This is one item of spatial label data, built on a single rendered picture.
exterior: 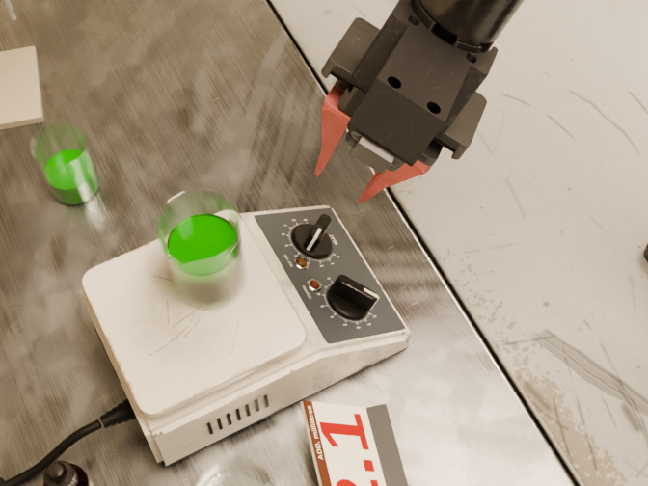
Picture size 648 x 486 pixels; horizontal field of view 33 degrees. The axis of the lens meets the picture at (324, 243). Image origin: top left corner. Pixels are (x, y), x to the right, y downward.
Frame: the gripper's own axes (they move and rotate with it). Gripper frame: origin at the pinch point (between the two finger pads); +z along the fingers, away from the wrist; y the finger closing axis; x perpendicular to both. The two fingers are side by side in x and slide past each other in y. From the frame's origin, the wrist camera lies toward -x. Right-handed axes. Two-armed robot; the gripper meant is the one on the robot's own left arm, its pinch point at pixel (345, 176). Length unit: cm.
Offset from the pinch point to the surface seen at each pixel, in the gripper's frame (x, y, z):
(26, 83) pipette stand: 11.3, -26.4, 17.9
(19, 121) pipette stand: 7.8, -24.7, 18.8
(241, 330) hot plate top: -10.1, -0.6, 7.7
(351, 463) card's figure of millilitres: -11.6, 10.5, 11.6
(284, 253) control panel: -1.9, -0.6, 7.2
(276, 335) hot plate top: -9.7, 1.5, 6.8
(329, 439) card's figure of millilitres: -11.1, 8.4, 11.1
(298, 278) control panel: -3.4, 1.0, 7.1
